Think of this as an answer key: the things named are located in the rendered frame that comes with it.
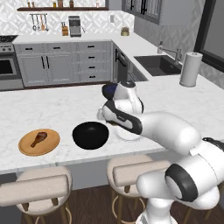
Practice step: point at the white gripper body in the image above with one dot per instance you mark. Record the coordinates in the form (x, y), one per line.
(101, 113)

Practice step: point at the black bowl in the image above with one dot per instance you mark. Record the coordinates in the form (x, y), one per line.
(90, 135)

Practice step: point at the white plate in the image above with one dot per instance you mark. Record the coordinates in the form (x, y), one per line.
(125, 137)

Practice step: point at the white wall socket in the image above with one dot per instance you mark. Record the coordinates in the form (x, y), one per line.
(112, 18)

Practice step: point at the dark sink basin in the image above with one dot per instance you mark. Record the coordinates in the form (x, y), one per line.
(157, 65)

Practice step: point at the tool rail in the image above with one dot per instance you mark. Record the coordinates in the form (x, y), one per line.
(38, 14)

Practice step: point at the wooden knife block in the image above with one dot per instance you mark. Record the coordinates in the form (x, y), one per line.
(64, 30)

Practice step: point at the steel coffee machine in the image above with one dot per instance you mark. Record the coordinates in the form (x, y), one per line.
(75, 26)

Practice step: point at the hanging metal ladle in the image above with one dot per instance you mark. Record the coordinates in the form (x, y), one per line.
(34, 24)

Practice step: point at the brown chicken drumstick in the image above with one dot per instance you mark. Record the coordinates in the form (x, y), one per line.
(38, 138)

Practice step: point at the small potted plant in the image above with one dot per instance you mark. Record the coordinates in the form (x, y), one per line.
(125, 31)

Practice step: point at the small brown jar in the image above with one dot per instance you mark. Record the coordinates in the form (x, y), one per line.
(28, 4)
(33, 4)

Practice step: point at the dark wooden wall shelf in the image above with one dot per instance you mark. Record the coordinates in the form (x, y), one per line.
(62, 9)

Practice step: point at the white paper towel roll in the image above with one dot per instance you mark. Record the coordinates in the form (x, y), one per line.
(191, 70)

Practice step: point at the grey base cupboard run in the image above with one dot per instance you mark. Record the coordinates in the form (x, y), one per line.
(67, 62)

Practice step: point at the black dishwasher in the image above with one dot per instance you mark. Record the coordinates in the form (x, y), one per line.
(121, 65)

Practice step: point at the small red bottle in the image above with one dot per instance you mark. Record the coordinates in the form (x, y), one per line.
(97, 4)

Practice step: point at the amber jar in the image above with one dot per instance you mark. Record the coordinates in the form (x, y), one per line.
(54, 4)

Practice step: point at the dark brown bottle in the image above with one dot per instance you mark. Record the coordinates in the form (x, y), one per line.
(71, 3)

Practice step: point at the steel oven with hob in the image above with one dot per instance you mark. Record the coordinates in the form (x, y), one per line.
(8, 65)

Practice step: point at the brown canister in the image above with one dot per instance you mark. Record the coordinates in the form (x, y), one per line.
(60, 3)

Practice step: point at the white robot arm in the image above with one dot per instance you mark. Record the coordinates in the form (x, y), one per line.
(178, 134)

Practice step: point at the round wooden plate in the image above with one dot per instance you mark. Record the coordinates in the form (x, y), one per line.
(46, 145)

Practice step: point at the silver tap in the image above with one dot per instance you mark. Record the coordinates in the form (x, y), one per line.
(176, 54)

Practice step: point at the hanging wooden spatula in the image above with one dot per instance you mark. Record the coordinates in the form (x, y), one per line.
(43, 24)

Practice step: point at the beige bar stool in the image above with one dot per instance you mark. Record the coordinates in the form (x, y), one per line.
(128, 172)
(208, 214)
(38, 186)

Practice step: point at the grey wall cupboard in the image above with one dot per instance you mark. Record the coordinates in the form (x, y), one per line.
(145, 10)

